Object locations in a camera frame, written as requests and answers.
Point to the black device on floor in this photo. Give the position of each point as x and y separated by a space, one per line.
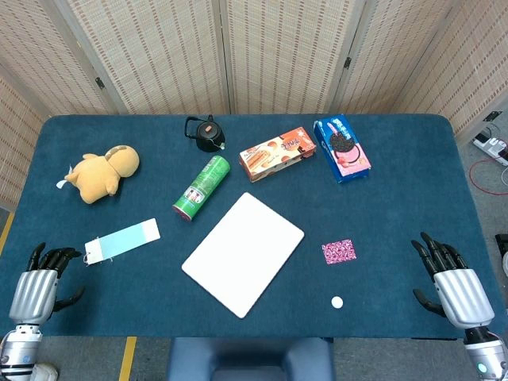
502 254

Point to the orange biscuit box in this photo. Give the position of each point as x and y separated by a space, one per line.
275 155

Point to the pink patterned card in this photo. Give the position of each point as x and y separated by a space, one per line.
339 252

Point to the blue pink cookie box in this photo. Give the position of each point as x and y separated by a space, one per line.
343 148

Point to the dark blue table cloth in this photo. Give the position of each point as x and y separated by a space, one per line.
397 222

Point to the white power strip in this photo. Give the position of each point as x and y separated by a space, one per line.
492 147

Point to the small white round disc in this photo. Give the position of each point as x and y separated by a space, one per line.
337 302

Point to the white shoe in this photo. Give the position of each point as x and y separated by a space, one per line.
44 372

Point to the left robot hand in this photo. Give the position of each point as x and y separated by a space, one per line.
33 295

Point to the white rectangular board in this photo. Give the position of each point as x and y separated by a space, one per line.
242 254

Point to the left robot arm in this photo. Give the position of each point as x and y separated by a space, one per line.
18 353

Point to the green cylindrical snack can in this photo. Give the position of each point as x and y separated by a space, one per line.
202 186

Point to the black screen hinge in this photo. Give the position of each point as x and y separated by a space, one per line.
99 83
347 62

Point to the black teapot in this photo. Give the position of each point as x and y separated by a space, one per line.
208 137

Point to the yellow plush toy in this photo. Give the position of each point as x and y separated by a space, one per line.
99 174

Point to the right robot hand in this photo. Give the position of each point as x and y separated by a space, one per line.
462 297

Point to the light blue flat box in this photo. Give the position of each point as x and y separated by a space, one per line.
123 240

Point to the woven folding screen panel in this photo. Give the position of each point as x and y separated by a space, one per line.
158 51
43 51
16 151
397 51
285 51
472 67

